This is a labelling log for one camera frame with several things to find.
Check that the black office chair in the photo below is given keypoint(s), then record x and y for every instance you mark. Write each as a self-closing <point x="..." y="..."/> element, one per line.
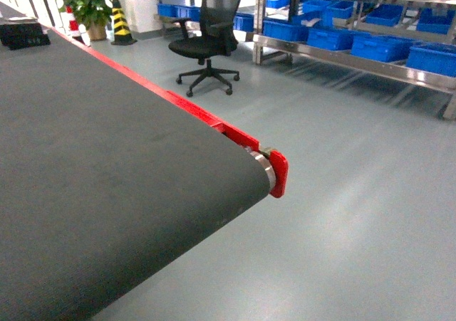
<point x="217" y="38"/>

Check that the yellow black striped cone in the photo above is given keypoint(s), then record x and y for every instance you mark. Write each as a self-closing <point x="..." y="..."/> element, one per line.
<point x="121" y="32"/>

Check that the green potted plant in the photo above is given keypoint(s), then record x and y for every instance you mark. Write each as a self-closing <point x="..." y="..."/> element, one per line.
<point x="94" y="15"/>

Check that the black equipment case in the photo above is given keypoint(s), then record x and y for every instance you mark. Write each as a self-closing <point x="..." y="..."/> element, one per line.
<point x="22" y="33"/>

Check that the red conveyor side rail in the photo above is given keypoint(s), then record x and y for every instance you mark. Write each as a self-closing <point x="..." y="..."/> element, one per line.
<point x="278" y="167"/>

